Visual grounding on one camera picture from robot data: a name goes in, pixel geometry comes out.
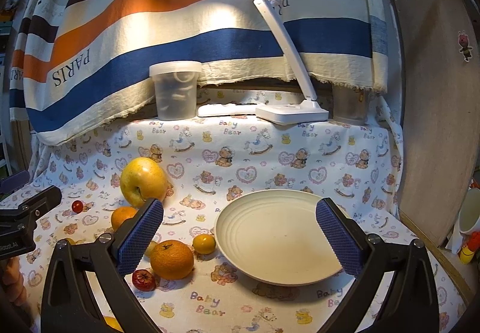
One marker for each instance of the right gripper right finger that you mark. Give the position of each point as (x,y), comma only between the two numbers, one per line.
(411,301)

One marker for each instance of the small yellow kumquat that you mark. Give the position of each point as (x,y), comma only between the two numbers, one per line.
(113,323)

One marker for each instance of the striped paris cloth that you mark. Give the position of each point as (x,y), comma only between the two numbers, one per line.
(78,64)

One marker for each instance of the small red cherry tomato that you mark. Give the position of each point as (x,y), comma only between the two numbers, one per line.
(77,206)

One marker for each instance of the translucent lidded plastic container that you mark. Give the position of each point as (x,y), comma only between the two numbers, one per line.
(175,85)

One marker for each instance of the baby bear printed tablecloth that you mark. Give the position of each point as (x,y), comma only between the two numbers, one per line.
(210,162)

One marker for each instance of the wooden board panel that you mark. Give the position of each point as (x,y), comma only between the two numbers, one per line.
(441,112)

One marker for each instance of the red hawthorn fruit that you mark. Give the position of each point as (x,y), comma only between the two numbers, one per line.
(143,280)

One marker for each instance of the white desk lamp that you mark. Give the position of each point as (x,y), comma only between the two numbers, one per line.
(309,110)

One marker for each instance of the yellow-green small fruit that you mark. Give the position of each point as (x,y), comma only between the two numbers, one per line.
(150,248)

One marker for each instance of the cream round plate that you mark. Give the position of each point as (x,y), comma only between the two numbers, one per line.
(273,236)

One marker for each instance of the white remote control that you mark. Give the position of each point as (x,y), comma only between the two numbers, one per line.
(229,109)

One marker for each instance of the person's left hand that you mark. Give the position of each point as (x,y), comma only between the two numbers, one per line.
(13,281)

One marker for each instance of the white mug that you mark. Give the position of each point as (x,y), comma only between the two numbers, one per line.
(469,215)

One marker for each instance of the large orange mandarin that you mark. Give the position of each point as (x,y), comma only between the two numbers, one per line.
(172,260)

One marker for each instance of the yellow red toy bottle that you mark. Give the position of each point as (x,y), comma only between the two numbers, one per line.
(469,248)

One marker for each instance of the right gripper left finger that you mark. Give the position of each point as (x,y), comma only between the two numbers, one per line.
(68,303)

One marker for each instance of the small orange mandarin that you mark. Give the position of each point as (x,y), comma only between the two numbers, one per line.
(121,214)

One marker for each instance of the small yellow citrus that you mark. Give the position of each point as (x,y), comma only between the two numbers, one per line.
(204,244)

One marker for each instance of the large yellow apple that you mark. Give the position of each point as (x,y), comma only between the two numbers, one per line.
(142,179)

